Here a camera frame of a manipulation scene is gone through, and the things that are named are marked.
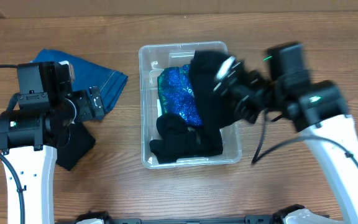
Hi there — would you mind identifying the black folded cloth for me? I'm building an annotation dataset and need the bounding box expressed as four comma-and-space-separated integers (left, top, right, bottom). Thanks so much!
56, 123, 96, 171

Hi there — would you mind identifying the black taped cloth bundle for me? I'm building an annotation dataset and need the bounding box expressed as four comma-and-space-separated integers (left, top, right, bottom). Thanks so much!
149, 113, 223, 164

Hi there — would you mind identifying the clear plastic storage bin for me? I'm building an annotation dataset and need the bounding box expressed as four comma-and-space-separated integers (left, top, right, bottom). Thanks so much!
139, 41, 242, 169

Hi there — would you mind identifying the white paper label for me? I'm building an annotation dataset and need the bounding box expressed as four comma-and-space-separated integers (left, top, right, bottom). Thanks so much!
157, 99, 162, 117

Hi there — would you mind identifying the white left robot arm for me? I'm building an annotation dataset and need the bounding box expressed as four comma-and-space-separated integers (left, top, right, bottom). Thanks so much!
0, 61, 101, 223

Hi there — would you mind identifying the blue sequin cloth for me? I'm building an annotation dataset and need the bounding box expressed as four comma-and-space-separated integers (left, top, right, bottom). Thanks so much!
157, 64, 203, 126

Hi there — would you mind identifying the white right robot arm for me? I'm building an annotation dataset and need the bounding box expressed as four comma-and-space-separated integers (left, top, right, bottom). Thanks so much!
139, 42, 358, 223

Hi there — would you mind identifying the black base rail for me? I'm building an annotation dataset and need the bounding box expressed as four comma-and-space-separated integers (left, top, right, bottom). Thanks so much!
54, 210, 279, 224

